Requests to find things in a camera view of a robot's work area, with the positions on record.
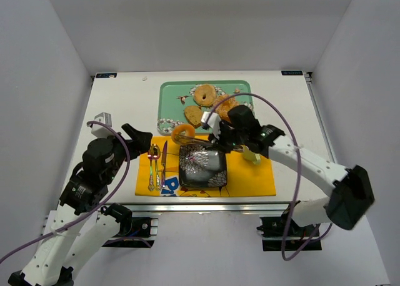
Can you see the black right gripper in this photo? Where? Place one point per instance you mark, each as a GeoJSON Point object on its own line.
{"type": "Point", "coordinates": [223, 137]}

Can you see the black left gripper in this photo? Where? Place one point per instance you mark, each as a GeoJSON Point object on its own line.
{"type": "Point", "coordinates": [132, 145]}

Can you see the orange glazed donut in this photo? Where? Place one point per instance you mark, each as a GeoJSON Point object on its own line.
{"type": "Point", "coordinates": [182, 130]}

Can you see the metal tongs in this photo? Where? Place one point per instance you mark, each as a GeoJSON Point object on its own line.
{"type": "Point", "coordinates": [185, 140]}

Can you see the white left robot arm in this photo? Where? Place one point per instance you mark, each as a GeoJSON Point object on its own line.
{"type": "Point", "coordinates": [83, 222]}

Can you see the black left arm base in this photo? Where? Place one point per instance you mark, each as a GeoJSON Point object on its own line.
{"type": "Point", "coordinates": [140, 232]}

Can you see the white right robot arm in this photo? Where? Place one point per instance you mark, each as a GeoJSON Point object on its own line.
{"type": "Point", "coordinates": [348, 192]}

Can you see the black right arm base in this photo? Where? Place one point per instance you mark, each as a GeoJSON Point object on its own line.
{"type": "Point", "coordinates": [271, 231]}

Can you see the brown bread slice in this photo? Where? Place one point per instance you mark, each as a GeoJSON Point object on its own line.
{"type": "Point", "coordinates": [193, 115]}

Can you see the iridescent knife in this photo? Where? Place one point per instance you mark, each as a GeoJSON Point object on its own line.
{"type": "Point", "coordinates": [163, 163]}

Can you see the black floral square plate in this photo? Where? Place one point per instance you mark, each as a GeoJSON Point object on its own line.
{"type": "Point", "coordinates": [202, 167]}

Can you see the sugared bundt cake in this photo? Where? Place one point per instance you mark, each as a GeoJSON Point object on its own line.
{"type": "Point", "coordinates": [226, 106]}

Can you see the yellow printed placemat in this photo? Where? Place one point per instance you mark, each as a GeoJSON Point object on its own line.
{"type": "Point", "coordinates": [244, 178]}

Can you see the pale yellow mug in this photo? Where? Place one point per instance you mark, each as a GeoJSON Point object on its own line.
{"type": "Point", "coordinates": [248, 155]}

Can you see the iridescent fork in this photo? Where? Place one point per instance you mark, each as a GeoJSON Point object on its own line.
{"type": "Point", "coordinates": [150, 155]}

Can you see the pale glazed bagel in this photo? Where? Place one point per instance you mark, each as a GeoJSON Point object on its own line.
{"type": "Point", "coordinates": [205, 95]}

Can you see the green floral tray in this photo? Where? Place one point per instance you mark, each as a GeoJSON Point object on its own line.
{"type": "Point", "coordinates": [174, 97]}

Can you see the left blue corner label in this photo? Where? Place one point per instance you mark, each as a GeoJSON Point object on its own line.
{"type": "Point", "coordinates": [106, 75]}

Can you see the blue corner label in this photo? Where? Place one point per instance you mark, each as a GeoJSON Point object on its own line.
{"type": "Point", "coordinates": [292, 73]}
{"type": "Point", "coordinates": [106, 75]}

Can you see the right blue corner label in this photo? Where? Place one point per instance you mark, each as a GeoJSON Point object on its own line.
{"type": "Point", "coordinates": [292, 73]}

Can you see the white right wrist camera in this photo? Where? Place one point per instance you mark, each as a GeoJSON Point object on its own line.
{"type": "Point", "coordinates": [211, 120]}

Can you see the aluminium table frame rail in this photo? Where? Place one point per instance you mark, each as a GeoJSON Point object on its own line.
{"type": "Point", "coordinates": [275, 208]}

